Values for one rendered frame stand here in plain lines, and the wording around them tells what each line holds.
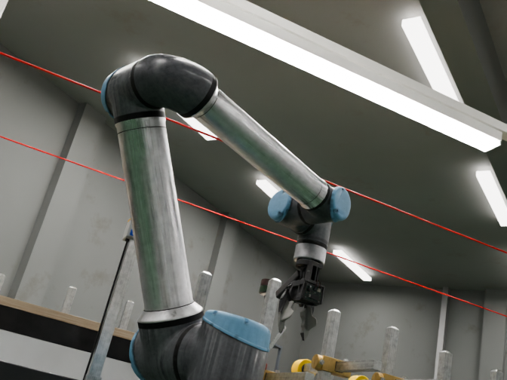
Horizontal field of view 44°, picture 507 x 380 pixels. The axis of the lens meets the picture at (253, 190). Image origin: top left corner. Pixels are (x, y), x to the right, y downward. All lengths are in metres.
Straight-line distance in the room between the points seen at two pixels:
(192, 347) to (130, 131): 0.48
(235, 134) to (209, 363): 0.50
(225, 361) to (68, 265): 5.33
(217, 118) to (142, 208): 0.26
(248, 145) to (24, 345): 1.08
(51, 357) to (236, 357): 1.01
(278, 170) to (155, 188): 0.31
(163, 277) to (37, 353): 0.86
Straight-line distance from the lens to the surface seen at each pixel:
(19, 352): 2.16
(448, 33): 3.98
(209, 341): 1.29
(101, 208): 6.81
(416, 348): 9.89
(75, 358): 2.18
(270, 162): 1.48
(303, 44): 2.94
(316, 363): 2.22
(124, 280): 2.00
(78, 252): 6.60
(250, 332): 1.28
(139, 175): 1.39
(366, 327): 10.22
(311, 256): 1.76
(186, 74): 1.33
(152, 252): 1.39
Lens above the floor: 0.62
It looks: 22 degrees up
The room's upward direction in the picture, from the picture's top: 13 degrees clockwise
